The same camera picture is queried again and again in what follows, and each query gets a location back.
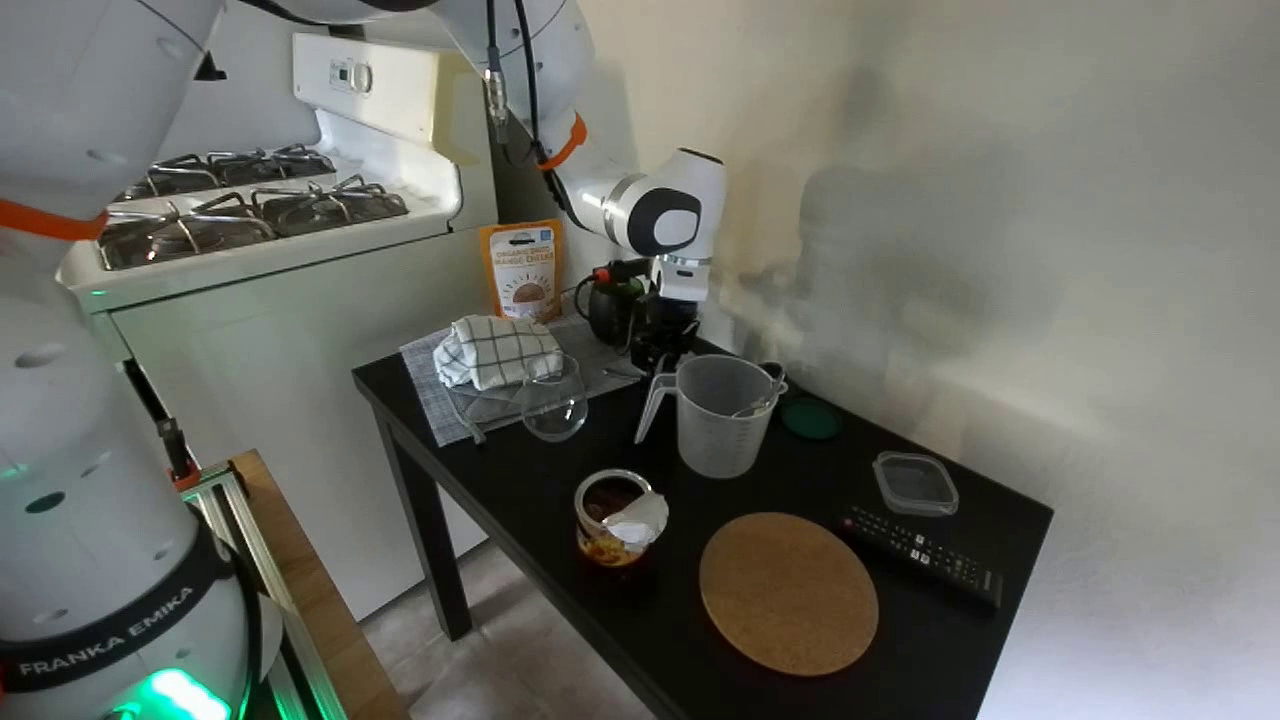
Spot round cork mat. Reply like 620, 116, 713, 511
697, 507, 885, 680

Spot clear plastic lidded container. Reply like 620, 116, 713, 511
869, 447, 963, 518

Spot translucent plastic measuring jug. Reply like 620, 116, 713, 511
633, 347, 791, 484

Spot black cup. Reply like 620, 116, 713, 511
572, 259, 644, 350

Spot white checked kitchen towel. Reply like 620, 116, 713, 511
429, 310, 569, 397

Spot black stove grate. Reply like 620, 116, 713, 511
96, 173, 411, 273
130, 139, 340, 204

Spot black remote control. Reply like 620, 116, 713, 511
835, 498, 1013, 612

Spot clear glass bowl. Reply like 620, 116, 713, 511
522, 389, 598, 447

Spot white gas stove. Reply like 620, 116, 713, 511
55, 29, 508, 623

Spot wooden frame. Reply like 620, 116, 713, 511
185, 447, 411, 720

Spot orange food packet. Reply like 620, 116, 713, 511
479, 217, 569, 323

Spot orange arm strap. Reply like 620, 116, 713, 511
0, 193, 107, 246
536, 108, 593, 175

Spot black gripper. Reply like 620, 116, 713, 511
620, 283, 709, 380

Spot black table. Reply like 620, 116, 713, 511
354, 331, 1060, 720

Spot open dessert cup peeled lid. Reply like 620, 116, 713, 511
572, 465, 676, 573

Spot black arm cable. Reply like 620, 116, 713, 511
479, 0, 572, 232

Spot green round lid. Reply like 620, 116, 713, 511
777, 393, 848, 447

